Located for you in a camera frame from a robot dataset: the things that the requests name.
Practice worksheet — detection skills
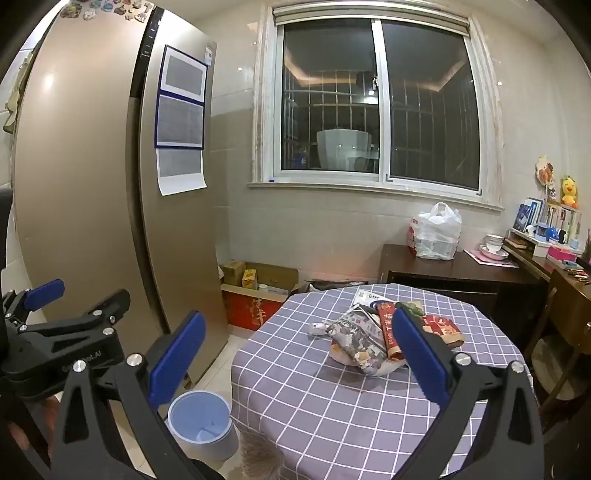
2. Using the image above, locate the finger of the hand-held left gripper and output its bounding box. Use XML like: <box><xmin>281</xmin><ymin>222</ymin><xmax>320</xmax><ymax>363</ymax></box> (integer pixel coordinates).
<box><xmin>0</xmin><ymin>278</ymin><xmax>66</xmax><ymax>331</ymax></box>
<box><xmin>20</xmin><ymin>289</ymin><xmax>132</xmax><ymax>337</ymax></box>

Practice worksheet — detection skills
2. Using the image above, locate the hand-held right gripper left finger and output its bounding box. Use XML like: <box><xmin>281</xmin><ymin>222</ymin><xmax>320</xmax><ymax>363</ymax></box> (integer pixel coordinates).
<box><xmin>48</xmin><ymin>310</ymin><xmax>218</xmax><ymax>480</ymax></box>

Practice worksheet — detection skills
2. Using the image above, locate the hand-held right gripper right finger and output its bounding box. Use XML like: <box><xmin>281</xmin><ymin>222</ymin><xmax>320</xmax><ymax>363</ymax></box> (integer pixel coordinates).
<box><xmin>392</xmin><ymin>307</ymin><xmax>546</xmax><ymax>480</ymax></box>

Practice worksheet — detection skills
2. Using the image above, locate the red brown snack packet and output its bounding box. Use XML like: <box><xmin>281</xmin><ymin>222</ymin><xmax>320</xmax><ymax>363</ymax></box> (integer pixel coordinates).
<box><xmin>418</xmin><ymin>314</ymin><xmax>465</xmax><ymax>348</ymax></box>

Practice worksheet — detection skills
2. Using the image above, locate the long red packet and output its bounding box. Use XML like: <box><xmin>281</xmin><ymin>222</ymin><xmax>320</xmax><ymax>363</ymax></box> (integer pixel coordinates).
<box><xmin>375</xmin><ymin>301</ymin><xmax>409</xmax><ymax>361</ymax></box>

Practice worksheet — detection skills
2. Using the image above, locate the light blue trash bin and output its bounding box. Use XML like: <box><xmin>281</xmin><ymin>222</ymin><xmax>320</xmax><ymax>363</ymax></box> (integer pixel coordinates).
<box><xmin>167</xmin><ymin>390</ymin><xmax>239</xmax><ymax>461</ymax></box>

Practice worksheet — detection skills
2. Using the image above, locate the grey printed snack packet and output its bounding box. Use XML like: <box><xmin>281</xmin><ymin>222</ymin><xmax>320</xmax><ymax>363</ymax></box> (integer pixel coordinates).
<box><xmin>325</xmin><ymin>308</ymin><xmax>393</xmax><ymax>377</ymax></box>

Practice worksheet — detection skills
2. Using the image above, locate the beige paper wrapper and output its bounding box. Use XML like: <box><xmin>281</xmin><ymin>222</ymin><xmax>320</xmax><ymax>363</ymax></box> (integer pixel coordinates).
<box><xmin>329</xmin><ymin>344</ymin><xmax>409</xmax><ymax>377</ymax></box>

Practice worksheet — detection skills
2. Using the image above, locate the red printed cardboard box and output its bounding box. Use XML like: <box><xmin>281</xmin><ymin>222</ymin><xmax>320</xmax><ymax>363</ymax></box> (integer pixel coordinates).
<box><xmin>221</xmin><ymin>262</ymin><xmax>301</xmax><ymax>330</ymax></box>

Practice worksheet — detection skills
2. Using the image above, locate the dark wooden cabinet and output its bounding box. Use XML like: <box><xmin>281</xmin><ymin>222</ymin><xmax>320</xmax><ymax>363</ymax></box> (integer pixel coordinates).
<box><xmin>379</xmin><ymin>244</ymin><xmax>550</xmax><ymax>352</ymax></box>

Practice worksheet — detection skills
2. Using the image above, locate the small brown cardboard box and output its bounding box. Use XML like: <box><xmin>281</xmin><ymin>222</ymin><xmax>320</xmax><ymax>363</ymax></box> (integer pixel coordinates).
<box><xmin>222</xmin><ymin>261</ymin><xmax>247</xmax><ymax>287</ymax></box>

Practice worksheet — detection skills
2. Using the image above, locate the champagne gold refrigerator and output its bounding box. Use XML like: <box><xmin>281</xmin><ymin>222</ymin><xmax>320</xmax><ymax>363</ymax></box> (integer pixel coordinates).
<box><xmin>13</xmin><ymin>0</ymin><xmax>230</xmax><ymax>384</ymax></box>

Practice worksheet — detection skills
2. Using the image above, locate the pink flat mat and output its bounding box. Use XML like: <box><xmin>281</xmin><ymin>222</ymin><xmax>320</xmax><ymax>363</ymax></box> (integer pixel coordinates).
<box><xmin>464</xmin><ymin>249</ymin><xmax>520</xmax><ymax>268</ymax></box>

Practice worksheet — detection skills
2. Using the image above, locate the white plastic bag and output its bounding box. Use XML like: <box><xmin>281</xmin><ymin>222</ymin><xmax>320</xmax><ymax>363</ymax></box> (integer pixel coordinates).
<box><xmin>407</xmin><ymin>202</ymin><xmax>462</xmax><ymax>260</ymax></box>

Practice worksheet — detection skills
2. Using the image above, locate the purple checkered tablecloth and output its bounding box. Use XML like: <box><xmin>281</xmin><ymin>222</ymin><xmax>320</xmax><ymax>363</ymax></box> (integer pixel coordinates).
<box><xmin>229</xmin><ymin>282</ymin><xmax>536</xmax><ymax>480</ymax></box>

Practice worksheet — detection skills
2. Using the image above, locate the grey furry object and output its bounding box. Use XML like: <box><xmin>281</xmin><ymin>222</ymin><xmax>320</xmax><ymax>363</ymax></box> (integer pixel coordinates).
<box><xmin>238</xmin><ymin>433</ymin><xmax>284</xmax><ymax>480</ymax></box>

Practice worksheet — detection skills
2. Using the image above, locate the brown wooden desk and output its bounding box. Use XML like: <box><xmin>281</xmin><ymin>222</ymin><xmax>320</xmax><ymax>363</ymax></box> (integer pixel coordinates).
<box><xmin>502</xmin><ymin>228</ymin><xmax>591</xmax><ymax>287</ymax></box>

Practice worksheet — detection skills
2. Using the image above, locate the wooden chair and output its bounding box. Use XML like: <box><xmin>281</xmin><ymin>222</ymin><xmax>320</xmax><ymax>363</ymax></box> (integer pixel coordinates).
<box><xmin>524</xmin><ymin>270</ymin><xmax>591</xmax><ymax>416</ymax></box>

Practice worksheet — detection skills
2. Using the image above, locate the white paper sheet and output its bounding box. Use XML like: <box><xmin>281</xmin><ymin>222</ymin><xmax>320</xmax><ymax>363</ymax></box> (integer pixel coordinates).
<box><xmin>156</xmin><ymin>148</ymin><xmax>207</xmax><ymax>196</ymax></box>

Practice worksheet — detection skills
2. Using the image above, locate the blue book box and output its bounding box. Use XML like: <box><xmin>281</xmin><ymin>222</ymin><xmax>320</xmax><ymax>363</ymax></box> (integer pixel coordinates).
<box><xmin>513</xmin><ymin>198</ymin><xmax>546</xmax><ymax>232</ymax></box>

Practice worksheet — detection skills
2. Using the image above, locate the white and blue small appliance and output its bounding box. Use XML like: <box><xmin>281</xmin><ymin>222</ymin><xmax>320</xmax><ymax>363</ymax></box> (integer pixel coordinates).
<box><xmin>531</xmin><ymin>222</ymin><xmax>561</xmax><ymax>245</ymax></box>

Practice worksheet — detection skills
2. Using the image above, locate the blue framed paper sheet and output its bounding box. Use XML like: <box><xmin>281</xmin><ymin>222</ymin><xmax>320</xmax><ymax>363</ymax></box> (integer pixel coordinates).
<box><xmin>159</xmin><ymin>45</ymin><xmax>208</xmax><ymax>102</ymax></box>
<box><xmin>154</xmin><ymin>93</ymin><xmax>205</xmax><ymax>149</ymax></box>

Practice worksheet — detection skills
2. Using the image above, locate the beige hanging cloth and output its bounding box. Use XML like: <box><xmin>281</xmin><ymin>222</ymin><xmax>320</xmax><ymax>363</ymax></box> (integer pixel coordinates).
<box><xmin>2</xmin><ymin>51</ymin><xmax>33</xmax><ymax>134</ymax></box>

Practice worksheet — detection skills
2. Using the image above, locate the round cartoon hand fan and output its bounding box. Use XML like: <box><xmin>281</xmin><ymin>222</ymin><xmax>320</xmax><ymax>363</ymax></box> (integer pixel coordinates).
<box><xmin>536</xmin><ymin>155</ymin><xmax>557</xmax><ymax>188</ymax></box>

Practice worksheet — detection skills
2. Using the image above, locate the yellow duck plush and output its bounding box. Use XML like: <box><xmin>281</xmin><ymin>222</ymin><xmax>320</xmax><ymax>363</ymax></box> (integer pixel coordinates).
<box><xmin>560</xmin><ymin>175</ymin><xmax>580</xmax><ymax>208</ymax></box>

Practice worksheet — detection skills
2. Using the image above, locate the white framed sliding window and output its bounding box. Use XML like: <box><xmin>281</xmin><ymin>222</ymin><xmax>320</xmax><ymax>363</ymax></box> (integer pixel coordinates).
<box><xmin>252</xmin><ymin>7</ymin><xmax>504</xmax><ymax>210</ymax></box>

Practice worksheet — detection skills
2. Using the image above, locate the row of fridge magnets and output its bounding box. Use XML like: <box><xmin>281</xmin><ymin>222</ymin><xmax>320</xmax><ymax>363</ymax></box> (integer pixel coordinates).
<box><xmin>59</xmin><ymin>0</ymin><xmax>155</xmax><ymax>23</ymax></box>

